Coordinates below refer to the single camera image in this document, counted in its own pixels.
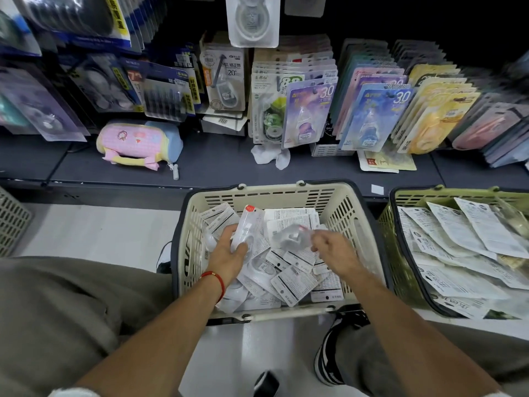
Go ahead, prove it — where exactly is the person's left hand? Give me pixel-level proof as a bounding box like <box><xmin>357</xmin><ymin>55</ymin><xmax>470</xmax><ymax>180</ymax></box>
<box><xmin>205</xmin><ymin>224</ymin><xmax>249</xmax><ymax>287</ymax></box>

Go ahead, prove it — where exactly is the person's right hand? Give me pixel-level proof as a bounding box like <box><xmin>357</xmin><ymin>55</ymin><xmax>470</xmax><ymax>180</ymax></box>
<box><xmin>309</xmin><ymin>229</ymin><xmax>365</xmax><ymax>282</ymax></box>

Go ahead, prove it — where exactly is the clear blister tape packet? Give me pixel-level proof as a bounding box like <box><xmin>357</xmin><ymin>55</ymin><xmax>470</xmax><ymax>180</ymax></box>
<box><xmin>278</xmin><ymin>224</ymin><xmax>318</xmax><ymax>252</ymax></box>

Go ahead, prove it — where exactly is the white blister packet red tab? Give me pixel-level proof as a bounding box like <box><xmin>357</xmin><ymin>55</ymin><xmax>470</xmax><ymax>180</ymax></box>
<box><xmin>230</xmin><ymin>205</ymin><xmax>265</xmax><ymax>261</ymax></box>

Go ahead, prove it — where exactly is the person's left forearm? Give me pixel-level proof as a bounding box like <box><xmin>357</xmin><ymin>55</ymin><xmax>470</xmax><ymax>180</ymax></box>
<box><xmin>74</xmin><ymin>273</ymin><xmax>226</xmax><ymax>397</ymax></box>

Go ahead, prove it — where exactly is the person's right forearm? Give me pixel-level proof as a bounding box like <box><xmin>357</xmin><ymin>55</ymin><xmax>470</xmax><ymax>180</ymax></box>
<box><xmin>346</xmin><ymin>266</ymin><xmax>503</xmax><ymax>397</ymax></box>

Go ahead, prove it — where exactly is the beige shopping basket dark rim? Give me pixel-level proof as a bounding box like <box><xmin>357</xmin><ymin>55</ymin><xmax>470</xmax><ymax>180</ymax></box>
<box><xmin>171</xmin><ymin>179</ymin><xmax>392</xmax><ymax>326</ymax></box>

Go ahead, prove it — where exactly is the green shopping basket dark rim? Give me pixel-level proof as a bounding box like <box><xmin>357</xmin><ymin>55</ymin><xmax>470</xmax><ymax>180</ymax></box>
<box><xmin>377</xmin><ymin>185</ymin><xmax>529</xmax><ymax>319</ymax></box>

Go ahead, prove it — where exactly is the small white lattice tray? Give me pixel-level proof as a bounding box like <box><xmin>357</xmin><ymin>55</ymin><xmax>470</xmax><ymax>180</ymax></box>
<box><xmin>309</xmin><ymin>141</ymin><xmax>356</xmax><ymax>158</ymax></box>

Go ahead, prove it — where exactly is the dark grey display shelf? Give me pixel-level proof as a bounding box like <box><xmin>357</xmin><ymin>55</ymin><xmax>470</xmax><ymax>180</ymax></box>
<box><xmin>0</xmin><ymin>128</ymin><xmax>529</xmax><ymax>200</ymax></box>

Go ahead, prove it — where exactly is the crumpled white paper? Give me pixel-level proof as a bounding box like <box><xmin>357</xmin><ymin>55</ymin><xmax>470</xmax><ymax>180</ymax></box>
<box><xmin>250</xmin><ymin>143</ymin><xmax>292</xmax><ymax>171</ymax></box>

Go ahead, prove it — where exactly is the loose yellow-white card packet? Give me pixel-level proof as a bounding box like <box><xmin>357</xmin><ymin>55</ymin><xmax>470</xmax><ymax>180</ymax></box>
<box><xmin>357</xmin><ymin>146</ymin><xmax>417</xmax><ymax>174</ymax></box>

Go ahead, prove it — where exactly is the black white striped shoe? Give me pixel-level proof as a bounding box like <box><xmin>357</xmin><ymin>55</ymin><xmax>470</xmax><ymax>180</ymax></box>
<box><xmin>313</xmin><ymin>311</ymin><xmax>370</xmax><ymax>387</ymax></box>

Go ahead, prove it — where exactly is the row of purple correction-tape packets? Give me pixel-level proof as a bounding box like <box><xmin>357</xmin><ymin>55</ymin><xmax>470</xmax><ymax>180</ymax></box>
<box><xmin>281</xmin><ymin>76</ymin><xmax>339</xmax><ymax>150</ymax></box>

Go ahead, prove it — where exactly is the row of blue correction-tape packets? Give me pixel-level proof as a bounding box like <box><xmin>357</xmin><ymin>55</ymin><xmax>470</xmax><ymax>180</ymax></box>
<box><xmin>330</xmin><ymin>38</ymin><xmax>415</xmax><ymax>153</ymax></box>

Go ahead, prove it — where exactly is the pile of large white-backed packets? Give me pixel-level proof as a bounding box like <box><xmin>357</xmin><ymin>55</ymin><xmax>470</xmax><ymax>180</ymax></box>
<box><xmin>398</xmin><ymin>197</ymin><xmax>529</xmax><ymax>321</ymax></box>

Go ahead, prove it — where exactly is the row of green correction-tape packets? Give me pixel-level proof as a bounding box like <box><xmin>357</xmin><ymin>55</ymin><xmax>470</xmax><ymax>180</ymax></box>
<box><xmin>249</xmin><ymin>35</ymin><xmax>337</xmax><ymax>146</ymax></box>

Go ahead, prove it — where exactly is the pink checked pencil case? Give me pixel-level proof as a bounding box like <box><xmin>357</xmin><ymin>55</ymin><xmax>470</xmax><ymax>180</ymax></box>
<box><xmin>96</xmin><ymin>122</ymin><xmax>171</xmax><ymax>171</ymax></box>

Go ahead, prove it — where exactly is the row of yellow correction-tape packets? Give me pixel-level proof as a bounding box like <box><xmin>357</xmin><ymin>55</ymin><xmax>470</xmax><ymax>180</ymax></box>
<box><xmin>390</xmin><ymin>63</ymin><xmax>482</xmax><ymax>156</ymax></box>

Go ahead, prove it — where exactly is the stack of white correction-tape packets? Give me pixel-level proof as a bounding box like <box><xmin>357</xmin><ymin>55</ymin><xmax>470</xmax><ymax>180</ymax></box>
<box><xmin>199</xmin><ymin>31</ymin><xmax>249</xmax><ymax>137</ymax></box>

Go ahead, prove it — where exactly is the blue card refill packet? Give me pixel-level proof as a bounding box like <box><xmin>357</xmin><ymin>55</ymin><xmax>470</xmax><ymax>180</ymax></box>
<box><xmin>120</xmin><ymin>58</ymin><xmax>203</xmax><ymax>123</ymax></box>

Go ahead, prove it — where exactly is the person's right trouser leg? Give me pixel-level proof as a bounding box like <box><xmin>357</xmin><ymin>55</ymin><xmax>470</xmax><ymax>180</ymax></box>
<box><xmin>334</xmin><ymin>320</ymin><xmax>529</xmax><ymax>397</ymax></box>

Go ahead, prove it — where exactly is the person's trouser leg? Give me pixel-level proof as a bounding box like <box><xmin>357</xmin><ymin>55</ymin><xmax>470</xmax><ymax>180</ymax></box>
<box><xmin>0</xmin><ymin>256</ymin><xmax>176</xmax><ymax>397</ymax></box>
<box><xmin>334</xmin><ymin>320</ymin><xmax>529</xmax><ymax>397</ymax></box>

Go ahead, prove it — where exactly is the person's left trouser leg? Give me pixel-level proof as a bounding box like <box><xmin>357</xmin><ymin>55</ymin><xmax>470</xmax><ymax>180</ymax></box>
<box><xmin>0</xmin><ymin>256</ymin><xmax>176</xmax><ymax>397</ymax></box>

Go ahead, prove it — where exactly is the row of pink correction-tape packets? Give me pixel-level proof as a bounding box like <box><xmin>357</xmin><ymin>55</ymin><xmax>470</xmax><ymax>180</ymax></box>
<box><xmin>447</xmin><ymin>51</ymin><xmax>529</xmax><ymax>169</ymax></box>

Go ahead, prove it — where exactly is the row of dark packets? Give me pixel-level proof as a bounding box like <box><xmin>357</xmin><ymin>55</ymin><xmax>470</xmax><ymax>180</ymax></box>
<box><xmin>390</xmin><ymin>39</ymin><xmax>449</xmax><ymax>73</ymax></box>

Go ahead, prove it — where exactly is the blue card round-tape packet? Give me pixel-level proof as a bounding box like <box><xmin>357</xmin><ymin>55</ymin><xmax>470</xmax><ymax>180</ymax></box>
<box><xmin>60</xmin><ymin>53</ymin><xmax>143</xmax><ymax>115</ymax></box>

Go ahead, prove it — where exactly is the hanging white round-tape blister packet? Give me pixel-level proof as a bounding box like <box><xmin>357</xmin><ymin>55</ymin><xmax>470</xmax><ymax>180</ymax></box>
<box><xmin>225</xmin><ymin>0</ymin><xmax>282</xmax><ymax>49</ymax></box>

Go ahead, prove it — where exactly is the grey plastic lattice basket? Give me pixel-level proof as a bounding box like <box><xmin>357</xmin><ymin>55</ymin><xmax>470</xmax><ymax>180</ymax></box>
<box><xmin>0</xmin><ymin>186</ymin><xmax>34</xmax><ymax>257</ymax></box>

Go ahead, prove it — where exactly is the hanging clear blister packet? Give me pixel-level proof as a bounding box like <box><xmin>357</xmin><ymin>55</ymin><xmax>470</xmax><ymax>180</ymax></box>
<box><xmin>284</xmin><ymin>0</ymin><xmax>327</xmax><ymax>18</ymax></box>

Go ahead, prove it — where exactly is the row of clear blister packets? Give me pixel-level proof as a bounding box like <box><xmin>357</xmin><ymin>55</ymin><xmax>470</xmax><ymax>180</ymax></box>
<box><xmin>0</xmin><ymin>64</ymin><xmax>91</xmax><ymax>143</ymax></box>

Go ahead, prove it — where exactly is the row of blue-edged hanging packets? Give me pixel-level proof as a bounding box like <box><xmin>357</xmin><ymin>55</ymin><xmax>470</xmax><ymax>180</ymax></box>
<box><xmin>0</xmin><ymin>0</ymin><xmax>168</xmax><ymax>57</ymax></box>

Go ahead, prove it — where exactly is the red string bracelet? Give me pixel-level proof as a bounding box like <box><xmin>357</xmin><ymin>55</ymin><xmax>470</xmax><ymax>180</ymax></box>
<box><xmin>199</xmin><ymin>270</ymin><xmax>226</xmax><ymax>304</ymax></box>

